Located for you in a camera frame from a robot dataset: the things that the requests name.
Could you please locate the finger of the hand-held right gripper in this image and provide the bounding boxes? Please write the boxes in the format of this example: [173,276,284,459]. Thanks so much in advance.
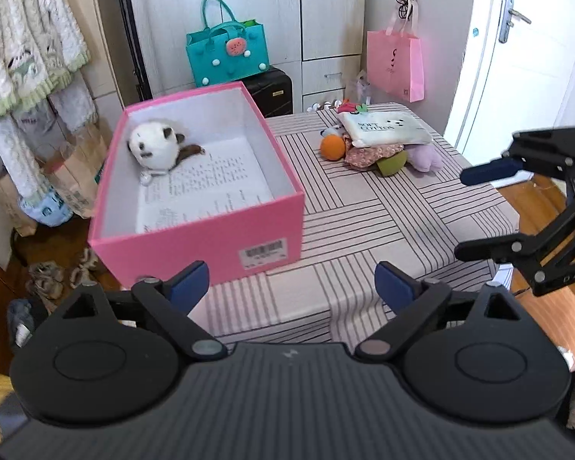
[454,191,575,298]
[460,127,575,187]

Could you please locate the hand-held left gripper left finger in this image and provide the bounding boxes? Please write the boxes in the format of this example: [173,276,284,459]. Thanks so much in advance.
[60,260,228,362]

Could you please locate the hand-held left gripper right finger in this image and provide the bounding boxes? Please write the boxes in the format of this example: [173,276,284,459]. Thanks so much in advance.
[355,261,524,362]

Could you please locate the pink cardboard box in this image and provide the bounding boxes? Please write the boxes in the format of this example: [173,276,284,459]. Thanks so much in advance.
[87,81,306,288]

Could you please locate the purple plush toy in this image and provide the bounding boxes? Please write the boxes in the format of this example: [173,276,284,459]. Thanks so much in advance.
[405,144,445,173]

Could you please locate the white wet wipes pack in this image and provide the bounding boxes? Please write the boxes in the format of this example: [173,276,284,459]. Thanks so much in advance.
[338,110,434,148]

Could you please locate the floral fabric pouch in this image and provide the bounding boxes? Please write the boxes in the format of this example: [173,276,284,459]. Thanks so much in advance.
[342,135,410,169]

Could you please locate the white panda plush toy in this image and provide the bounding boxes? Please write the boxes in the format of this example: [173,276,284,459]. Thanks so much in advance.
[126,122,207,187]

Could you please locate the orange plush toy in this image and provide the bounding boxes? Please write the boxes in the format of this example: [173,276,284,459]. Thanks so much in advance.
[320,133,348,161]

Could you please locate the red strawberry plush toy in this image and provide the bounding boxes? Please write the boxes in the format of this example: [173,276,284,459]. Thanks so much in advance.
[336,98,371,116]

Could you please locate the striped tablecloth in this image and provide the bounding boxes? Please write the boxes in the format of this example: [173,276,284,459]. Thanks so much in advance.
[187,102,521,346]

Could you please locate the orange striped pants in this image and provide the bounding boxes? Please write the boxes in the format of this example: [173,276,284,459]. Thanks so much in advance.
[520,268,575,375]

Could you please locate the green plush toy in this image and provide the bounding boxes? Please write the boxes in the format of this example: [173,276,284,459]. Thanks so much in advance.
[375,151,409,177]

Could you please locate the printed paper sheet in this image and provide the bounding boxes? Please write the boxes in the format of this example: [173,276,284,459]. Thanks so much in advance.
[135,136,275,235]

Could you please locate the white door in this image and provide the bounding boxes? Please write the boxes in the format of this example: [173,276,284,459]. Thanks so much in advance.
[443,0,575,159]

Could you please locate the beige fuzzy slipper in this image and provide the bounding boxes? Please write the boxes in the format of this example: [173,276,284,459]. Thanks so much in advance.
[69,248,100,288]
[26,261,65,300]

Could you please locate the pink paper bag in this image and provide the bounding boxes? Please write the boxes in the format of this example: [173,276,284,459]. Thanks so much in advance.
[366,0,425,103]

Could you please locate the clear plastic bag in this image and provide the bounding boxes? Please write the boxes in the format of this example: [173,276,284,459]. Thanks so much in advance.
[345,69,377,106]

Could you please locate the blue patterned package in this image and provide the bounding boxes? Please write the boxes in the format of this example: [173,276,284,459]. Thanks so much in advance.
[19,187,75,227]

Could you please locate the dark bag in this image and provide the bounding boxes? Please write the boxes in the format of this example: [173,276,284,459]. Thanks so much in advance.
[7,297,53,350]

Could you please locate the black suitcase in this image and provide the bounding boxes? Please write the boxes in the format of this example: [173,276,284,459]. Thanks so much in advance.
[242,68,294,119]

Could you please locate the teal tote bag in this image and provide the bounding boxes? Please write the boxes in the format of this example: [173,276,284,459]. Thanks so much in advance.
[186,0,270,88]

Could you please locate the black tripod pole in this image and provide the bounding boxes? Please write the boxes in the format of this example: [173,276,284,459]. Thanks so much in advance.
[112,0,154,101]

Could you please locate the white wardrobe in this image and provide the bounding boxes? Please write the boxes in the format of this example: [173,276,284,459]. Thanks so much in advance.
[125,0,372,111]

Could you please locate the white fuzzy robe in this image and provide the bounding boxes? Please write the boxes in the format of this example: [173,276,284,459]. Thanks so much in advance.
[0,0,99,202]

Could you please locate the silver door handle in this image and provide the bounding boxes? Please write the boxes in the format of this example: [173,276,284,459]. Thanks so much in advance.
[499,0,532,45]

